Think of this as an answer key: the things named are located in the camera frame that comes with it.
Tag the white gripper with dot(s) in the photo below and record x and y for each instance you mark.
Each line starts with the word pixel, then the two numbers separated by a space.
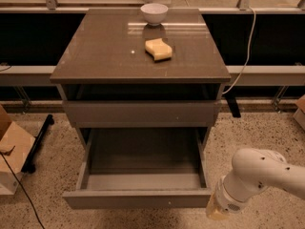
pixel 226 198

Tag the grey drawer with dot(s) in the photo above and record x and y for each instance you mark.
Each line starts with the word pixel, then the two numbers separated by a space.
pixel 141 114
pixel 142 168

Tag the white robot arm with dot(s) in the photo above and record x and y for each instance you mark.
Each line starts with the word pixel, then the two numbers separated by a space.
pixel 253 172

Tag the grey top drawer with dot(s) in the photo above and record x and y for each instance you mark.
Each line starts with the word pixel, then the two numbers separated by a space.
pixel 141 114

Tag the grey drawer cabinet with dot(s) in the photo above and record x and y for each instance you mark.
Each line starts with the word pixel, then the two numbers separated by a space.
pixel 107 61

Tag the black table leg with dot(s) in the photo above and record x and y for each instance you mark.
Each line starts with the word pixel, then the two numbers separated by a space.
pixel 232 103

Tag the cardboard box right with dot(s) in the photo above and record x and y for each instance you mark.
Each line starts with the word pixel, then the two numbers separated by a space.
pixel 299 114

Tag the cardboard box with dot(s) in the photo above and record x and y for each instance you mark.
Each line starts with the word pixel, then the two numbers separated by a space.
pixel 15 145
pixel 299 114

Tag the yellow sponge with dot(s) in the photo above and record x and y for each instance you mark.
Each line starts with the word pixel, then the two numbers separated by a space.
pixel 158 49

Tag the black bar on floor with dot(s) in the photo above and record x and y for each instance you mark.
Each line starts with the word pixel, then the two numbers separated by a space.
pixel 29 166

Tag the white ceramic bowl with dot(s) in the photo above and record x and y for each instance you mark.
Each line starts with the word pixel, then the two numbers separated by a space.
pixel 154 13

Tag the cardboard box left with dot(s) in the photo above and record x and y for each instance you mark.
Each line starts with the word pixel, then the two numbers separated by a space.
pixel 15 145

